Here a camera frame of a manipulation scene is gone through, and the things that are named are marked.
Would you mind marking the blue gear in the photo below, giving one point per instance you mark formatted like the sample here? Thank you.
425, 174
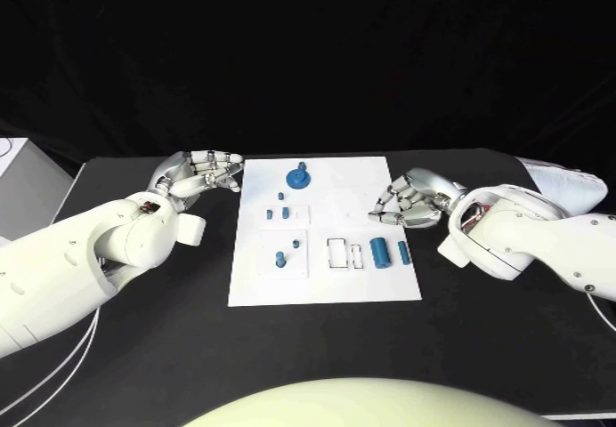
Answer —
298, 179

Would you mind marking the thin blue cylinder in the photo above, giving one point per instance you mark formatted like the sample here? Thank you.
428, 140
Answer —
402, 252

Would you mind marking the white cloth bundle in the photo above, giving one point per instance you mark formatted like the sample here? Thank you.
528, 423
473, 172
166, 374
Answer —
567, 190

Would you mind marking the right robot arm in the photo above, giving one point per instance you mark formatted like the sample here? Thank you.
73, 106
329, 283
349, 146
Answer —
538, 233

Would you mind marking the white box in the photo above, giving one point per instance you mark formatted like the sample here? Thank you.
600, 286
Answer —
23, 186

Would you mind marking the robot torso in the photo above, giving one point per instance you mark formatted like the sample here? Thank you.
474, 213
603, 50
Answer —
371, 403

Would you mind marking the white task board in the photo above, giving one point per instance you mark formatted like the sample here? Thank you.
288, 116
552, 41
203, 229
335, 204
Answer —
322, 267

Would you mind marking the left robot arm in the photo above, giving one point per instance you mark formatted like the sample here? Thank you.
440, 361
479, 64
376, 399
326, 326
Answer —
58, 267

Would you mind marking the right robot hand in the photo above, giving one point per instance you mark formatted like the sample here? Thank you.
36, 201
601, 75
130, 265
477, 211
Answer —
418, 200

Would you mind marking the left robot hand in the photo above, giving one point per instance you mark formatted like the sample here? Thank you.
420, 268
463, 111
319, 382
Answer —
192, 180

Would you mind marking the thick blue cylinder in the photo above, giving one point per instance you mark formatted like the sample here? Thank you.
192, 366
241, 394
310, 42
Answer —
379, 252

